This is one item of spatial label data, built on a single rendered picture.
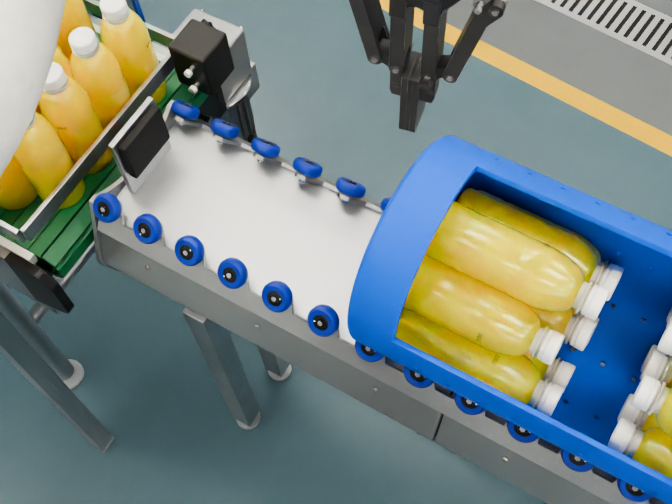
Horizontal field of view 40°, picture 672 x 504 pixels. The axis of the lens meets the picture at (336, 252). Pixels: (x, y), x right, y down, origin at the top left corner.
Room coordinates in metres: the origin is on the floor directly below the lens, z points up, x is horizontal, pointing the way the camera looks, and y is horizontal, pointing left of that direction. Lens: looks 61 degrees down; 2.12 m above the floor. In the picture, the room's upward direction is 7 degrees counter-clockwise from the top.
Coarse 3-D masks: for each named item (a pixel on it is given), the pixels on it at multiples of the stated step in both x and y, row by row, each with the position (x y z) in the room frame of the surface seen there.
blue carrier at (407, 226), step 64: (448, 192) 0.54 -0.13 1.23; (512, 192) 0.62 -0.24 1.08; (576, 192) 0.54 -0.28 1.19; (384, 256) 0.49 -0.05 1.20; (640, 256) 0.51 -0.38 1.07; (384, 320) 0.43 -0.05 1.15; (640, 320) 0.46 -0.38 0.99; (448, 384) 0.37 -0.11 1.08; (576, 384) 0.40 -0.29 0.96; (576, 448) 0.28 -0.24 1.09
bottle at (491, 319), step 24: (432, 264) 0.50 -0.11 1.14; (432, 288) 0.47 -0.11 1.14; (456, 288) 0.46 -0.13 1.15; (480, 288) 0.46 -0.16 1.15; (432, 312) 0.45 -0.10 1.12; (456, 312) 0.44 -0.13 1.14; (480, 312) 0.43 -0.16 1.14; (504, 312) 0.43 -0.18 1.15; (528, 312) 0.43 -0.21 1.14; (480, 336) 0.41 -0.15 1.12; (504, 336) 0.40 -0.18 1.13; (528, 336) 0.40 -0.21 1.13
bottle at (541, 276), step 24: (456, 216) 0.53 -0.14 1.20; (480, 216) 0.53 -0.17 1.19; (432, 240) 0.51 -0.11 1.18; (456, 240) 0.50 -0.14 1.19; (480, 240) 0.50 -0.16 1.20; (504, 240) 0.49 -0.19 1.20; (528, 240) 0.49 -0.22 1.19; (456, 264) 0.48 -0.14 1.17; (480, 264) 0.47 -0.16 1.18; (504, 264) 0.46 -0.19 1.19; (528, 264) 0.46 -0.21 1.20; (552, 264) 0.45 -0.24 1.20; (576, 264) 0.46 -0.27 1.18; (504, 288) 0.45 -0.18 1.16; (528, 288) 0.44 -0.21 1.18; (552, 288) 0.43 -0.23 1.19; (576, 288) 0.43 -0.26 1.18; (576, 312) 0.41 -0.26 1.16
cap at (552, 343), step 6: (552, 330) 0.41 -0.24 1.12; (552, 336) 0.40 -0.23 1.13; (558, 336) 0.40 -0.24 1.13; (564, 336) 0.40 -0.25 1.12; (546, 342) 0.39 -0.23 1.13; (552, 342) 0.39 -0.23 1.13; (558, 342) 0.39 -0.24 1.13; (540, 348) 0.39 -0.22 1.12; (546, 348) 0.38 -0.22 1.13; (552, 348) 0.38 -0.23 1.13; (558, 348) 0.38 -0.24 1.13; (540, 354) 0.38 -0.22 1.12; (546, 354) 0.38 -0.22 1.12; (552, 354) 0.38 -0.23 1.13; (540, 360) 0.38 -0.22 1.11; (546, 360) 0.37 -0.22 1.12; (552, 360) 0.37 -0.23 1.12
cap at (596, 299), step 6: (594, 288) 0.43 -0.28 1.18; (600, 288) 0.43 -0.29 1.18; (606, 288) 0.43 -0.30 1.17; (594, 294) 0.42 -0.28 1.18; (600, 294) 0.42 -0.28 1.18; (606, 294) 0.42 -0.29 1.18; (588, 300) 0.42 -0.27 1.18; (594, 300) 0.41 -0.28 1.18; (600, 300) 0.41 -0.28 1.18; (588, 306) 0.41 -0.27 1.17; (594, 306) 0.41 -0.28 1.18; (600, 306) 0.41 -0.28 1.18; (582, 312) 0.41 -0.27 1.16; (588, 312) 0.40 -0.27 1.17; (594, 312) 0.40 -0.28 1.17; (594, 318) 0.40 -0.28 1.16
